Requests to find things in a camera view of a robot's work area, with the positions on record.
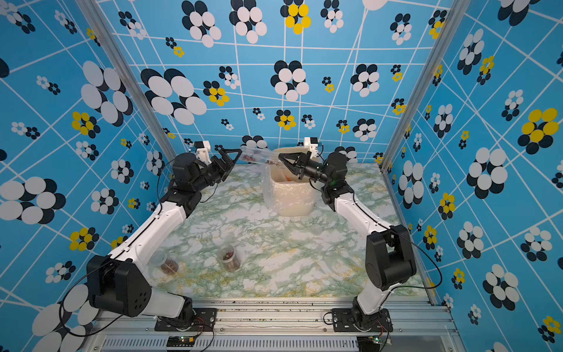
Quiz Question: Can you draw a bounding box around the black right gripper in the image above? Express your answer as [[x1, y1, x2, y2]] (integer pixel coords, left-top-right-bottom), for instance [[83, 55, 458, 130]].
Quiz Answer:
[[281, 155, 333, 190]]

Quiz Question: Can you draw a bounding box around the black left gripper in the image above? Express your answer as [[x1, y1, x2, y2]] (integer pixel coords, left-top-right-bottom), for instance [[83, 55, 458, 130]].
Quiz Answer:
[[192, 148, 241, 194]]

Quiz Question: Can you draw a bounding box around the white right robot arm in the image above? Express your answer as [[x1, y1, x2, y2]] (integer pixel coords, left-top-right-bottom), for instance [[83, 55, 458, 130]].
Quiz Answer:
[[279, 152, 416, 331]]

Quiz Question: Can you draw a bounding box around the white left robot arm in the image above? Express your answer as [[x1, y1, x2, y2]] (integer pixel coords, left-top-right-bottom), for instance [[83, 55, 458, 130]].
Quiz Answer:
[[87, 149, 243, 329]]

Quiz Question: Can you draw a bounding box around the clear jar with dried flowers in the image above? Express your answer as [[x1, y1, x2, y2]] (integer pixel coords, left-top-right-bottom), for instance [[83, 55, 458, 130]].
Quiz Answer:
[[217, 244, 240, 272]]

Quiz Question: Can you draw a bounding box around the cream plastic trash bin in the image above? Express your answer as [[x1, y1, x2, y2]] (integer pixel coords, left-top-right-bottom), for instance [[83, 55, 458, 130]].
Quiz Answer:
[[269, 147, 322, 217]]

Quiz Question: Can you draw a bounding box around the clear plastic bin liner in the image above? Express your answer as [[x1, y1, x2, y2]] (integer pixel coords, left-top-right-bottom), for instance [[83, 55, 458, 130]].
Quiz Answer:
[[261, 148, 331, 217]]

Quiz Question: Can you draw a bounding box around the right green circuit board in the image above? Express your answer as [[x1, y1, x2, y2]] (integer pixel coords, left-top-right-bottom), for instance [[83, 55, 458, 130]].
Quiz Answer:
[[356, 336, 387, 352]]

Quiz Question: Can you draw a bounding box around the green circuit board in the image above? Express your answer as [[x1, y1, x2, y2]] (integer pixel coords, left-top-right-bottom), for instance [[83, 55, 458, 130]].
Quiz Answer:
[[356, 336, 387, 352], [167, 335, 197, 349]]

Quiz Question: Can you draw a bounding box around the left green circuit board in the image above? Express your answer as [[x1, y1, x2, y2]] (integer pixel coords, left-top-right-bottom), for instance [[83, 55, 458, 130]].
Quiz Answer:
[[167, 335, 197, 349]]

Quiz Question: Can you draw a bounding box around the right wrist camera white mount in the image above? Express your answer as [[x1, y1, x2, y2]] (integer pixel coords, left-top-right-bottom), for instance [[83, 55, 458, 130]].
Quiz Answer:
[[303, 137, 320, 158]]

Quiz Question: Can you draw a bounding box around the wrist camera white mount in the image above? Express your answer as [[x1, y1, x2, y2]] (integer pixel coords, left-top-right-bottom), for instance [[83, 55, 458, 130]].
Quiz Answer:
[[194, 140, 211, 165], [303, 137, 320, 158]]

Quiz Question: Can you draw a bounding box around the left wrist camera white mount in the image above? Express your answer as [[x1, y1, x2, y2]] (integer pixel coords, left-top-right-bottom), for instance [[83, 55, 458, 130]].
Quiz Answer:
[[194, 140, 211, 165]]

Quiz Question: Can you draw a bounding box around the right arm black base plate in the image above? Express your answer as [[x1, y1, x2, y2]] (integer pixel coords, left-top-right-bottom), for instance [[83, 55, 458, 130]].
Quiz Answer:
[[331, 308, 394, 333]]

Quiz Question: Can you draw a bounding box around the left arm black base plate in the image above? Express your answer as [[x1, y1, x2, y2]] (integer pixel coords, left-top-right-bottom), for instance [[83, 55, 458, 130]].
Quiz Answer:
[[154, 308, 218, 333]]

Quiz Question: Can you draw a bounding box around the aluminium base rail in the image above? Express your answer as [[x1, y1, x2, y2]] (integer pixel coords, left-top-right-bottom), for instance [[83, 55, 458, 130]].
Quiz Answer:
[[83, 298, 467, 351]]

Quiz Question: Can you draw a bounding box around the aluminium frame post left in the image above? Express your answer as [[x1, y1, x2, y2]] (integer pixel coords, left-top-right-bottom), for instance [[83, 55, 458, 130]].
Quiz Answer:
[[76, 1, 177, 161]]

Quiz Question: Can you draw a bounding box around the aluminium frame post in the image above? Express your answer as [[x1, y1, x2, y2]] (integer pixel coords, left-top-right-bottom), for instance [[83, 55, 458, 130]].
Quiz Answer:
[[76, 1, 177, 161], [381, 0, 471, 173]]

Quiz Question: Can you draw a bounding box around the aluminium frame post right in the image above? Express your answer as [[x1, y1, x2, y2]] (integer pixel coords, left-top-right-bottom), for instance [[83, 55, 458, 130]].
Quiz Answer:
[[381, 0, 471, 173]]

